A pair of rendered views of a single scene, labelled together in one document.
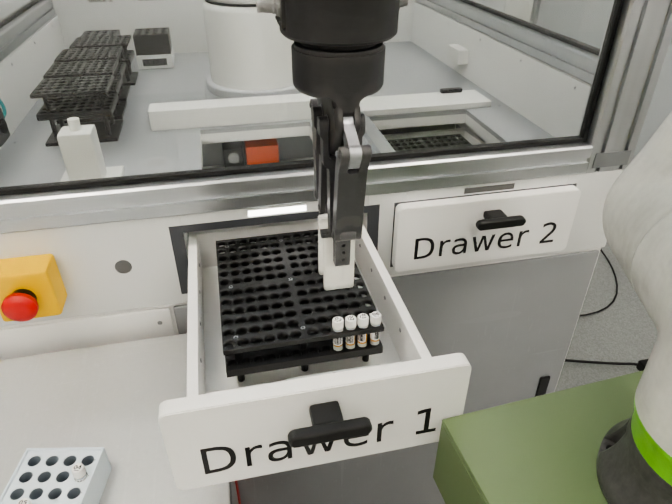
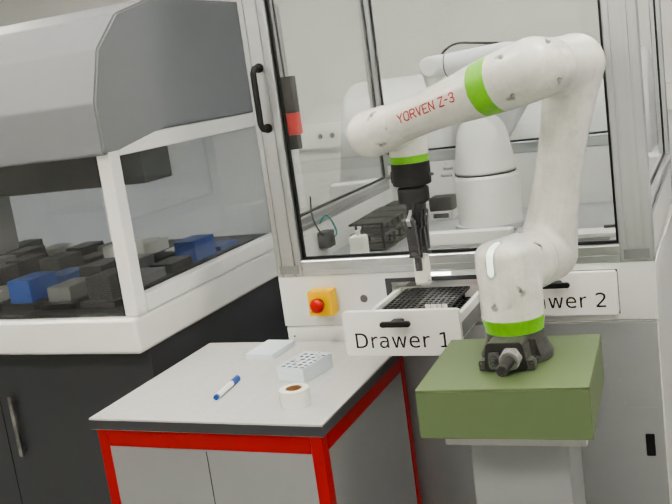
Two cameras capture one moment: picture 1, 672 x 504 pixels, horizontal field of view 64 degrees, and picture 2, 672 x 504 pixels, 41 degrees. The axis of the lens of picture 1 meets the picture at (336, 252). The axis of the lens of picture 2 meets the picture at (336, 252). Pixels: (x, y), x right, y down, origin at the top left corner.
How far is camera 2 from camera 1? 1.78 m
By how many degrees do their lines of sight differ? 40
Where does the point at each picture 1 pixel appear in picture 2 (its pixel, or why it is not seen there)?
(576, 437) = not seen: hidden behind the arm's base
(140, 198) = (373, 262)
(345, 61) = (406, 192)
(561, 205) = (604, 281)
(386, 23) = (418, 180)
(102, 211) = (357, 267)
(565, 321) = (649, 380)
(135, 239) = (370, 283)
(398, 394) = (428, 320)
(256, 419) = (374, 322)
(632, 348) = not seen: outside the picture
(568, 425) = not seen: hidden behind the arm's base
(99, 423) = (335, 358)
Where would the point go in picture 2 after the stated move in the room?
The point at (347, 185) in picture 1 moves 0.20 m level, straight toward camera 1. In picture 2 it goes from (409, 232) to (360, 252)
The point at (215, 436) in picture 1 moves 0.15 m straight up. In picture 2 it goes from (360, 327) to (352, 266)
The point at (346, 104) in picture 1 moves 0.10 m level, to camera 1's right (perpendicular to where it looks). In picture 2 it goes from (409, 205) to (446, 204)
